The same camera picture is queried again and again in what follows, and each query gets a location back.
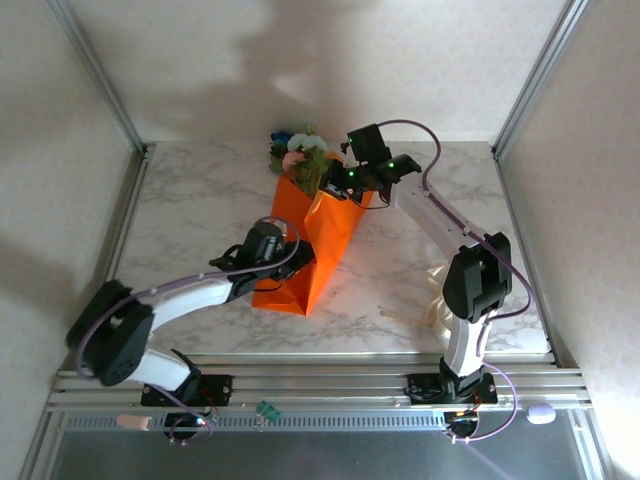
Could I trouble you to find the fake flower bouquet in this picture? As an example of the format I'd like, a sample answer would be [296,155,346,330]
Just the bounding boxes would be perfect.
[267,124,334,199]

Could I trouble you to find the orange wrapping paper sheet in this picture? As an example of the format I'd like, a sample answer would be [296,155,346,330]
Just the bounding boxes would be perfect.
[251,152,377,318]

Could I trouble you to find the cream ribbon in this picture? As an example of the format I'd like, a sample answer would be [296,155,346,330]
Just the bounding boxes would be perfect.
[377,261,459,344]

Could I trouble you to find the aluminium mounting rails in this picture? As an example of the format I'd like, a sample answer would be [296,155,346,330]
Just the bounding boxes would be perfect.
[46,348,594,414]

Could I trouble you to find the green plug connector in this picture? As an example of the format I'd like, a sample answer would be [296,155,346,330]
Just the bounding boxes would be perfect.
[255,399,282,422]

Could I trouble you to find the black controller board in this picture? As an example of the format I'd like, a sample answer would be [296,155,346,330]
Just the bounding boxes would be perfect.
[164,412,214,444]
[441,409,482,442]

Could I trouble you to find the grey slotted metal tray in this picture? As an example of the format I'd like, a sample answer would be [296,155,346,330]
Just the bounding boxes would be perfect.
[19,409,614,480]

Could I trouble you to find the pink rubber block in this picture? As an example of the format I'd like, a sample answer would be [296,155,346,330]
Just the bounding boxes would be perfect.
[115,414,153,433]

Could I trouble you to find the lavender oval pebble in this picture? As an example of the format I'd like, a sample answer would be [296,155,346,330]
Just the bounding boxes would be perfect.
[526,403,557,426]

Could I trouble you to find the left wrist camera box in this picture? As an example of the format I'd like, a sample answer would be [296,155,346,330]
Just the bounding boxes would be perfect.
[242,219,289,264]

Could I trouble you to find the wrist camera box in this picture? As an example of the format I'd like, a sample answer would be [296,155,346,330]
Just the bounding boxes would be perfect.
[242,219,289,264]
[345,122,393,167]

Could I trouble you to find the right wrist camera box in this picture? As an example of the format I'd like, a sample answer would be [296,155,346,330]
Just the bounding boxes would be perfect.
[345,122,393,167]

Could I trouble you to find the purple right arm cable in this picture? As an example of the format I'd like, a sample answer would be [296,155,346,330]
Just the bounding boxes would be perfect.
[374,118,537,444]

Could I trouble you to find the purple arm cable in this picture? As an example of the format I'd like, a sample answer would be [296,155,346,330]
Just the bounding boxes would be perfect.
[74,214,302,447]
[374,118,537,444]

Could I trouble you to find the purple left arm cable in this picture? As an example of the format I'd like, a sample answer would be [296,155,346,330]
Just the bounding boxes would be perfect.
[74,214,302,447]

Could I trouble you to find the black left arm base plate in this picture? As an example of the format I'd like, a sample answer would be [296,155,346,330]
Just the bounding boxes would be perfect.
[140,373,235,408]

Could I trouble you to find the aluminium table edge rail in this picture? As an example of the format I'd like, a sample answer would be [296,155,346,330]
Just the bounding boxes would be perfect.
[493,152,562,362]
[74,148,154,372]

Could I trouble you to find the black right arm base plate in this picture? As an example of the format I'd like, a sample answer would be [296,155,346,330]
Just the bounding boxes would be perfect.
[405,371,499,406]

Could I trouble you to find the aluminium frame post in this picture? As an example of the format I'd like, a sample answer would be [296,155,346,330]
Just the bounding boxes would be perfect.
[491,0,587,157]
[47,0,152,157]

